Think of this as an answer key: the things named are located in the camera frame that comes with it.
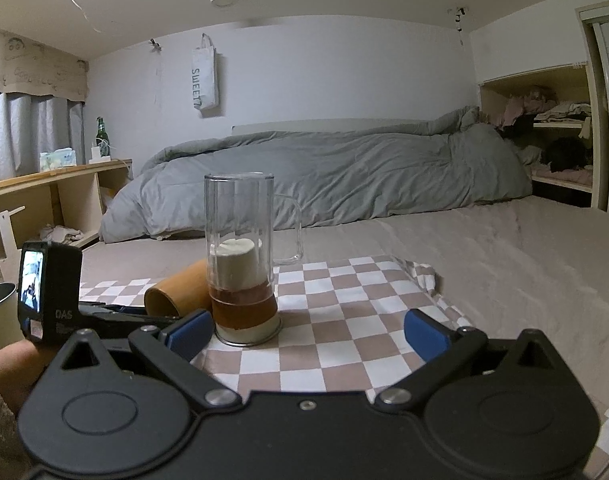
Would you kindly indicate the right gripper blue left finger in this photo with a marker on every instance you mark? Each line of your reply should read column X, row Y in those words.
column 167, row 355

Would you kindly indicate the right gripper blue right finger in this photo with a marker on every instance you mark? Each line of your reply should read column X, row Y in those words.
column 447, row 354

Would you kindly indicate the orange bamboo cup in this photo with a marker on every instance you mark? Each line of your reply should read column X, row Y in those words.
column 181, row 293

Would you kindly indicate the olive metal cup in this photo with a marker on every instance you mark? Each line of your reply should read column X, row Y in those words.
column 10, row 331

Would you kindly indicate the brown and cream paper cup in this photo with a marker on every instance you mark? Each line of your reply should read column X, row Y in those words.
column 244, row 306

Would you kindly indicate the person's left hand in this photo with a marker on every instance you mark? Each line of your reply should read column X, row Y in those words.
column 21, row 366

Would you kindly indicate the white wooden stand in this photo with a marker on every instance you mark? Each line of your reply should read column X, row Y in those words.
column 10, row 261

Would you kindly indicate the crumpled cloth in shelf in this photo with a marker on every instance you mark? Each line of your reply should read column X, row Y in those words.
column 60, row 234

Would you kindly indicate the wooden low shelf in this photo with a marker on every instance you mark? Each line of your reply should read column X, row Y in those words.
column 74, row 197

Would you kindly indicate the tissue pack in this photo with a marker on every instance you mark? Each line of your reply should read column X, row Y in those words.
column 61, row 158

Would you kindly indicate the green glass bottle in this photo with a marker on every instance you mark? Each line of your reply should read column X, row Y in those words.
column 102, row 138

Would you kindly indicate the grey curtain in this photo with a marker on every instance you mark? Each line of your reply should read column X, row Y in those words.
column 33, row 125

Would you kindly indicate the grey duvet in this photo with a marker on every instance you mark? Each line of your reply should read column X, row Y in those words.
column 450, row 162

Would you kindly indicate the beige patterned valance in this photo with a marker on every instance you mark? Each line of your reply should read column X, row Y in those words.
column 31, row 68

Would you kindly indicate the pile of clothes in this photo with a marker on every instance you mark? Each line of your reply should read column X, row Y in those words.
column 551, row 135

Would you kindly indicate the wooden clothes shelf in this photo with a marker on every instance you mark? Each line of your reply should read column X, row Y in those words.
column 570, row 82

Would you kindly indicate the white hanging sweet bag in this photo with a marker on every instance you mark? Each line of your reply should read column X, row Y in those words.
column 205, row 81

